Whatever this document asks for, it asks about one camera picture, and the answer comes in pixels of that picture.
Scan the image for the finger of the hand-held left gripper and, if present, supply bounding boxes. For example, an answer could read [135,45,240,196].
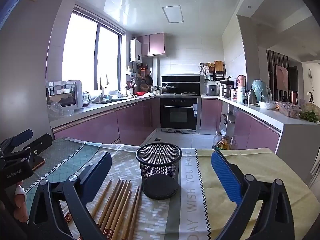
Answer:
[14,133,53,160]
[0,129,34,153]

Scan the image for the steel thermos flask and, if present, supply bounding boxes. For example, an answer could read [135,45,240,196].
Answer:
[247,89,257,105]

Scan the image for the black mesh holder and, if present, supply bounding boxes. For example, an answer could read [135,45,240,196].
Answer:
[135,142,183,200]

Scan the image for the clear plastic container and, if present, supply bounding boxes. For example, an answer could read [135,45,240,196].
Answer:
[278,101,300,118]

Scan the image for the black dish rack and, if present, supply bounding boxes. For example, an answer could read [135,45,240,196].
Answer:
[199,60,227,80]

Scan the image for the knife rack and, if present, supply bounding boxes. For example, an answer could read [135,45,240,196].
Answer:
[222,111,237,125]

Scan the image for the dark smartphone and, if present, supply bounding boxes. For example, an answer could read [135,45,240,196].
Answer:
[29,155,46,172]

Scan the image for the pink base cabinets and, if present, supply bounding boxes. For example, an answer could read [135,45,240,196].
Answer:
[51,96,160,145]
[201,98,282,153]

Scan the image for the white toaster oven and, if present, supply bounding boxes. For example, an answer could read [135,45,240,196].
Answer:
[46,79,83,111]

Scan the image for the green leafy vegetables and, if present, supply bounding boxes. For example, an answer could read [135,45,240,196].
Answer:
[299,110,320,123]

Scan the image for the steel stock pot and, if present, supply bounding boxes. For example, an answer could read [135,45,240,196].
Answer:
[220,84,234,98]

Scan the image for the bunch of wooden chopsticks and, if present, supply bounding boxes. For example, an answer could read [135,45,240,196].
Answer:
[64,178,141,240]

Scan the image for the built-in black oven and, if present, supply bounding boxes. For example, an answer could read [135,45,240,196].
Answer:
[159,95,202,130]

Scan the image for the ceiling light panel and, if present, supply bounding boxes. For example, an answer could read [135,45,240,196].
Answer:
[161,5,184,23]

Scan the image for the yellow cooking oil bottle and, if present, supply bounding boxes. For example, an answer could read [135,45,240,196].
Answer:
[216,135,231,151]

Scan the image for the black wok with lid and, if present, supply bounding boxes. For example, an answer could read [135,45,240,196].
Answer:
[161,83,177,94]

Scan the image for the white kitchen countertop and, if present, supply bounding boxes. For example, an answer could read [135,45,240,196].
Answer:
[49,94,160,128]
[201,94,320,180]

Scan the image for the silver rice cooker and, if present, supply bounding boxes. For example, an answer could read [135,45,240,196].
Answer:
[205,84,220,96]

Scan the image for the framed wall picture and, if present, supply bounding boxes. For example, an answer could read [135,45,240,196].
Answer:
[275,64,289,92]

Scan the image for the pink wall cabinet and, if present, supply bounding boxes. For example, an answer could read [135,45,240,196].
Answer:
[136,32,166,57]

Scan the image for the white bowl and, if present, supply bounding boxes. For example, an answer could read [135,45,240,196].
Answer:
[259,101,277,110]

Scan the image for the white water heater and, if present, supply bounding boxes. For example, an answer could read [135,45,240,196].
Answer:
[129,39,142,63]

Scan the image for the patterned tablecloth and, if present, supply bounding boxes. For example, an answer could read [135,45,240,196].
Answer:
[19,137,320,240]

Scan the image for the black range hood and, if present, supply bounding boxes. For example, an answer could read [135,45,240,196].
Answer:
[161,74,202,95]

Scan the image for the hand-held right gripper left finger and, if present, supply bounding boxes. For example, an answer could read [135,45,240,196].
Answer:
[28,151,112,240]

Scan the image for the clear plastic bag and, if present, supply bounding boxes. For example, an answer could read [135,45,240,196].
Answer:
[47,101,74,120]

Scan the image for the kitchen window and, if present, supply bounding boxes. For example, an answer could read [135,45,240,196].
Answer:
[61,9,125,98]

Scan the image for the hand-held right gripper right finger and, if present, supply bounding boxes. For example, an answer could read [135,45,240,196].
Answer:
[211,150,295,240]

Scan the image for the teal kitchen appliance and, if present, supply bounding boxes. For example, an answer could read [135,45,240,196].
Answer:
[251,79,272,103]

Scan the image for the person's left hand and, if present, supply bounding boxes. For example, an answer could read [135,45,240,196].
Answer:
[14,180,28,222]

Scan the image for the grey refrigerator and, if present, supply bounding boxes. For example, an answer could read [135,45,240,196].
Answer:
[0,0,73,143]

